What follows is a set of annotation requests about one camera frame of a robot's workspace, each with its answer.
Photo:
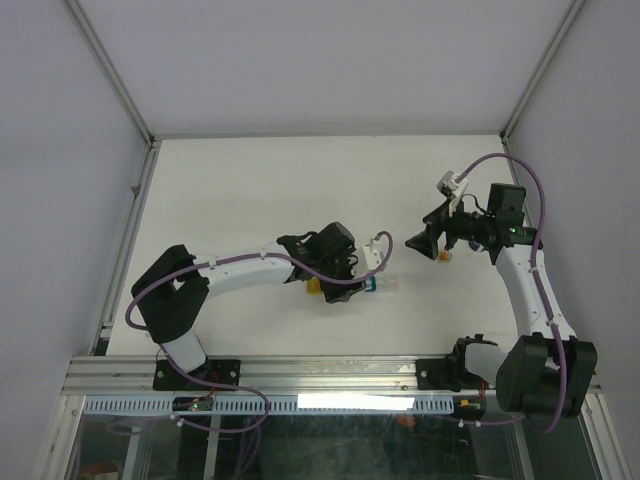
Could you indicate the white pill bottle blue label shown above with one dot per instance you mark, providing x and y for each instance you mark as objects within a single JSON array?
[{"x": 476, "y": 247}]

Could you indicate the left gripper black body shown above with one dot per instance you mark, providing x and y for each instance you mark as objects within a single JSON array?
[{"x": 333, "y": 291}]

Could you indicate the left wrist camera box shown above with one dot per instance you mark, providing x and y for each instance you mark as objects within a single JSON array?
[{"x": 372, "y": 256}]

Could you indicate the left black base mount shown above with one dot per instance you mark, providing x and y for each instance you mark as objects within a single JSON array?
[{"x": 222, "y": 371}]

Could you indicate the grey slotted cable duct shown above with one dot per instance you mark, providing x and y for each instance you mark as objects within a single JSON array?
[{"x": 252, "y": 405}]

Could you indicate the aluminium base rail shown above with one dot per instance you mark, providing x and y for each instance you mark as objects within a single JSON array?
[{"x": 272, "y": 375}]

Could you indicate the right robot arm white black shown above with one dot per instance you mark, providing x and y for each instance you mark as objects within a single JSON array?
[{"x": 548, "y": 370}]

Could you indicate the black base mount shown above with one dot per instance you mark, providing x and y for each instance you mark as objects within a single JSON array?
[
  {"x": 222, "y": 371},
  {"x": 449, "y": 372}
]

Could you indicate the aluminium frame post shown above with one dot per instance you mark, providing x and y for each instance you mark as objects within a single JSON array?
[
  {"x": 557, "y": 39},
  {"x": 96, "y": 47}
]

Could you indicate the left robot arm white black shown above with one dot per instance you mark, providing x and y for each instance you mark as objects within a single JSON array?
[{"x": 171, "y": 292}]

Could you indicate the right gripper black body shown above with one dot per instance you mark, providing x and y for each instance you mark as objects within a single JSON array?
[{"x": 450, "y": 224}]

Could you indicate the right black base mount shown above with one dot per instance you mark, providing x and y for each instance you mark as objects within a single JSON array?
[{"x": 449, "y": 372}]

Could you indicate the left aluminium frame post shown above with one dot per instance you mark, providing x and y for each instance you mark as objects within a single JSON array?
[{"x": 96, "y": 47}]

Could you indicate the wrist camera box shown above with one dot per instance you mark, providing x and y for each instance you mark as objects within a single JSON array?
[
  {"x": 453, "y": 186},
  {"x": 372, "y": 256}
]

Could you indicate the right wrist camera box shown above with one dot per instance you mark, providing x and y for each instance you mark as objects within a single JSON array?
[{"x": 453, "y": 186}]

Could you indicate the weekly pill organizer box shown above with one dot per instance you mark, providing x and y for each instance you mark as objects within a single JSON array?
[{"x": 381, "y": 283}]

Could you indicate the right aluminium frame post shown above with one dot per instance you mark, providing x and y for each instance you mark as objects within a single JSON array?
[{"x": 557, "y": 39}]

